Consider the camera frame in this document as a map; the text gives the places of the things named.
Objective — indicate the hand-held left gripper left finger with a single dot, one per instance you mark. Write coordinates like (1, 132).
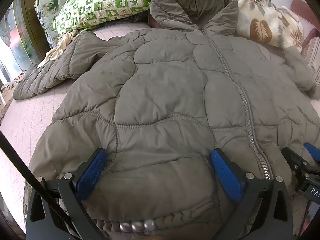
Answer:
(93, 168)

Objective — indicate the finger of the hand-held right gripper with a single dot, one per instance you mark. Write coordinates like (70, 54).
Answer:
(313, 152)
(295, 161)

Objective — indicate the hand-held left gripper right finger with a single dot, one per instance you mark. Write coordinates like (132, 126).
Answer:
(226, 172)

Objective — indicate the grey quilted jacket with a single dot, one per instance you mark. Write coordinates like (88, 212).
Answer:
(175, 100)

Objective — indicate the white printed tote bag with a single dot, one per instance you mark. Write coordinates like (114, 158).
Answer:
(8, 92)

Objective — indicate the beige cloth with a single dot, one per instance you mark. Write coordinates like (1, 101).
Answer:
(61, 43)

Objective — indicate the red wooden headboard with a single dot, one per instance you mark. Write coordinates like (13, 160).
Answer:
(306, 17)

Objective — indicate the floral leaf print blanket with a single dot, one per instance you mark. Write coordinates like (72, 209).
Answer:
(267, 17)

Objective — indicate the wooden framed glass window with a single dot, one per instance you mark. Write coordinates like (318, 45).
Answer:
(17, 37)

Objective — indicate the green patterned pillow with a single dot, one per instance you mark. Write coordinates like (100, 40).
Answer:
(100, 5)

